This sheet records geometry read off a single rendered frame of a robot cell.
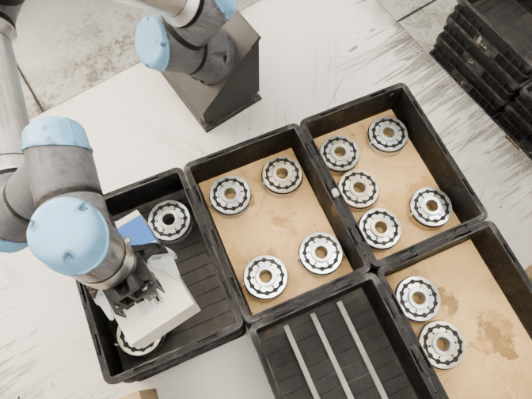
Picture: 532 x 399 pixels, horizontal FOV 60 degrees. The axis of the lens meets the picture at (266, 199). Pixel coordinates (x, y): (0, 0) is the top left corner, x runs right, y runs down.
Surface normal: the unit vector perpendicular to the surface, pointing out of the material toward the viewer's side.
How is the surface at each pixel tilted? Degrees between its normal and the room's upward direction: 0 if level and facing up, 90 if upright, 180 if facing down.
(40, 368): 0
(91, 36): 0
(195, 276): 0
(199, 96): 44
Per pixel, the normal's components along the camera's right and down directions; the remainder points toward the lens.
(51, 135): 0.19, -0.44
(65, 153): 0.43, -0.45
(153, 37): -0.64, 0.19
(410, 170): 0.00, -0.36
